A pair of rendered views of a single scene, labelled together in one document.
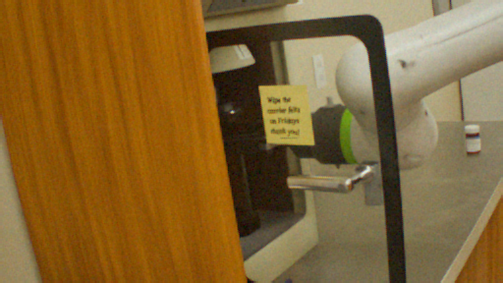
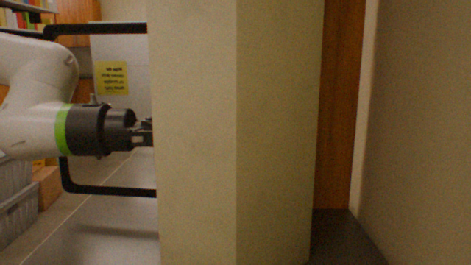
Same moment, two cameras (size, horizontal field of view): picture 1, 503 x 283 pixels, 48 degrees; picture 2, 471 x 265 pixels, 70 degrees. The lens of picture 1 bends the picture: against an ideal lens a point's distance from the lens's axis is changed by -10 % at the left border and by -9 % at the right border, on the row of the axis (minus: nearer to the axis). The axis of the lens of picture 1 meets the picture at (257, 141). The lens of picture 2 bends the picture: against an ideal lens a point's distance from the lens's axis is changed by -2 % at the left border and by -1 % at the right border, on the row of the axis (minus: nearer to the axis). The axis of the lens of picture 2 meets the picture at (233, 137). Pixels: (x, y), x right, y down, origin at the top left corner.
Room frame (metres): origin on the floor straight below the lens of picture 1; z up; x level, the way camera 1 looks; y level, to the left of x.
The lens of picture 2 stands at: (1.56, -0.25, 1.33)
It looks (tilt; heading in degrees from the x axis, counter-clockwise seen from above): 14 degrees down; 146
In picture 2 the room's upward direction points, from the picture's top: straight up
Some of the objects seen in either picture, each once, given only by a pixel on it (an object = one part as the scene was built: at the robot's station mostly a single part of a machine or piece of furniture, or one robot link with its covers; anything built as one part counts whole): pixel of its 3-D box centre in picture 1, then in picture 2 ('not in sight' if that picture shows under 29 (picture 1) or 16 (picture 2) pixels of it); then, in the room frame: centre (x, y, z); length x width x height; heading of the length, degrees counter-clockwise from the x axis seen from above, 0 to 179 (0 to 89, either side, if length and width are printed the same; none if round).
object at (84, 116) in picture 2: not in sight; (94, 127); (0.95, -0.13, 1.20); 0.09 x 0.06 x 0.12; 145
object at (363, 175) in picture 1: (329, 179); not in sight; (0.70, -0.08, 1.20); 0.10 x 0.05 x 0.03; 48
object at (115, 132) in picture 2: not in sight; (137, 129); (0.99, -0.06, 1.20); 0.09 x 0.08 x 0.07; 55
